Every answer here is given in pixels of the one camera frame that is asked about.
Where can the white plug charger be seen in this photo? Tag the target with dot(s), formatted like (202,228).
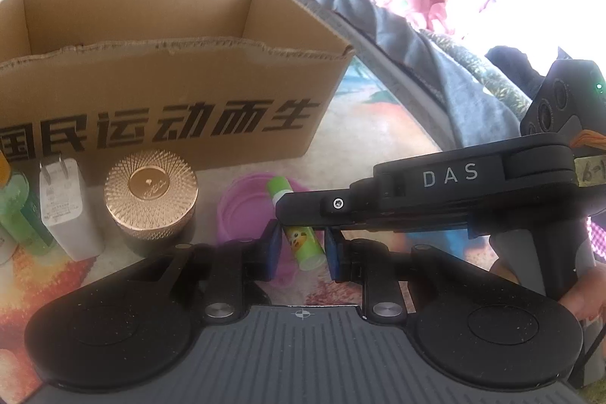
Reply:
(66,214)

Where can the gold round jar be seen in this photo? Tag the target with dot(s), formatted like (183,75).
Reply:
(150,200)

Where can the green translucent bottle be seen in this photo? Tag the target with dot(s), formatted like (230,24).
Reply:
(26,214)

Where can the brown cardboard box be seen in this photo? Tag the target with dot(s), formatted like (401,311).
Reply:
(165,91)

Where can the purple plastic bowl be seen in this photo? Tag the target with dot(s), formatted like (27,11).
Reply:
(244,210)

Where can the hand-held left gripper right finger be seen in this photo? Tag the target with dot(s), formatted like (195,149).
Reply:
(334,255)

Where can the person's right hand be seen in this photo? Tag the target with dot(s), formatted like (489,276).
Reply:
(587,295)

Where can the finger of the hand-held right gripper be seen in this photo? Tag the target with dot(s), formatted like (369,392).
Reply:
(322,207)

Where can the green glue stick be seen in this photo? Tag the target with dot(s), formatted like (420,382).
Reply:
(303,243)

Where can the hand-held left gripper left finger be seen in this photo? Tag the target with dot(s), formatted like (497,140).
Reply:
(272,250)

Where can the dark blue cloth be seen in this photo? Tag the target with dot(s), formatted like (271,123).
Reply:
(516,70)

